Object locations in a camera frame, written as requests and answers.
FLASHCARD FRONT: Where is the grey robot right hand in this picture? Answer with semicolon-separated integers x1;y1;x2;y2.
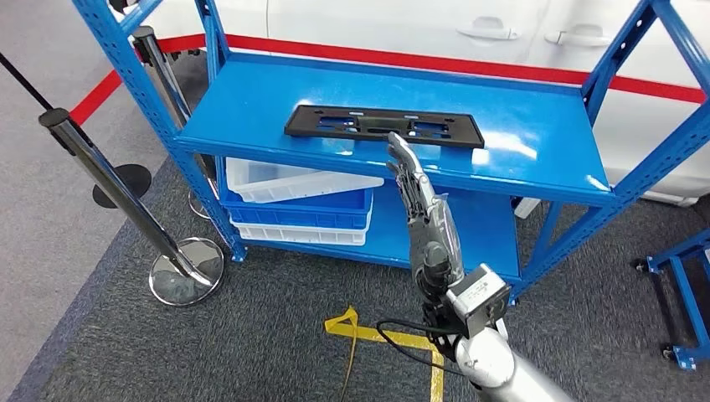
386;131;466;290

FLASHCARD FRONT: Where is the black plastic plate frame part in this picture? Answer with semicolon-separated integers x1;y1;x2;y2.
284;104;486;150

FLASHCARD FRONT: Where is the blue metal shelf rack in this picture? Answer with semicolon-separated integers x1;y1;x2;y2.
72;0;710;307

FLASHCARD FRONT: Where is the small white plastic block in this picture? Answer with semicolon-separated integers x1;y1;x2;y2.
512;197;543;219

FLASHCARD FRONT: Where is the yellow floor tape mark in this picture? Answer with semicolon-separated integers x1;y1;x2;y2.
323;306;446;402

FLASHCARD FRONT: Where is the blue plastic bin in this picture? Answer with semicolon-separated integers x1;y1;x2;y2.
218;183;374;231

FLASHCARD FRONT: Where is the translucent white plastic bin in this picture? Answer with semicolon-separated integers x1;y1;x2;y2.
225;157;385;204

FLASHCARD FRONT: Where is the white car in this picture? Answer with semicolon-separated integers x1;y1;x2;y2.
141;0;710;208

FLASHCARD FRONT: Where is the black round stanchion base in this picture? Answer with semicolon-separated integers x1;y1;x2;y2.
91;163;153;210

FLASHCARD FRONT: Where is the chrome stanchion with chrome base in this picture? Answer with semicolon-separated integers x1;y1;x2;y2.
37;107;226;308

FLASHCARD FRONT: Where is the black barrier belt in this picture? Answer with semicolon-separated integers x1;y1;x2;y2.
0;51;55;112

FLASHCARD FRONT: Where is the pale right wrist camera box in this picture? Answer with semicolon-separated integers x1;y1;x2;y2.
445;264;512;340

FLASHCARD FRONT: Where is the black cable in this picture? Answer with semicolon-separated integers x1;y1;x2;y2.
376;318;472;379

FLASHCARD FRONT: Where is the white car door handle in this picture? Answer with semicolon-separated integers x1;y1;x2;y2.
455;16;523;42
543;23;615;48

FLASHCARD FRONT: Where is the blue wheeled cart frame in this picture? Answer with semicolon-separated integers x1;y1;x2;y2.
634;229;710;372

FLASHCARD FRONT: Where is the chrome stanchion post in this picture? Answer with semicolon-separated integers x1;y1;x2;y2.
131;25;219;221

